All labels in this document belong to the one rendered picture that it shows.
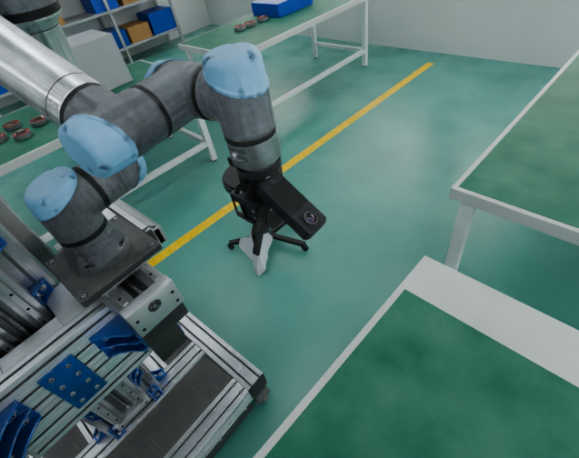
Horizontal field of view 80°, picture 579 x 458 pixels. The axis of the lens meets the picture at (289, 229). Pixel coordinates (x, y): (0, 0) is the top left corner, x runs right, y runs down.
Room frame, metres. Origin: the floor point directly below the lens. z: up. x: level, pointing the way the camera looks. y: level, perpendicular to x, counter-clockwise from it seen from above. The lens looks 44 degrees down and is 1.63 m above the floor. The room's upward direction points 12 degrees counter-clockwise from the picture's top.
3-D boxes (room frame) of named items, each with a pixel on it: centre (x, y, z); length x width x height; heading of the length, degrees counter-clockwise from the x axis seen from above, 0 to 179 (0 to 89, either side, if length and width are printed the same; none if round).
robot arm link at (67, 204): (0.68, 0.49, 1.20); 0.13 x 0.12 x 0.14; 140
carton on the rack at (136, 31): (6.57, 1.78, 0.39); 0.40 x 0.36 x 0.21; 36
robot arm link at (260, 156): (0.45, 0.03, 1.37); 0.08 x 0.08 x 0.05
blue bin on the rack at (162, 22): (6.82, 1.44, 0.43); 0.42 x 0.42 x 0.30; 37
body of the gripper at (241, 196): (0.46, 0.03, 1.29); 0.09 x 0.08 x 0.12; 42
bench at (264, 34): (3.96, -0.35, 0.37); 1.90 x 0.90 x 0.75; 127
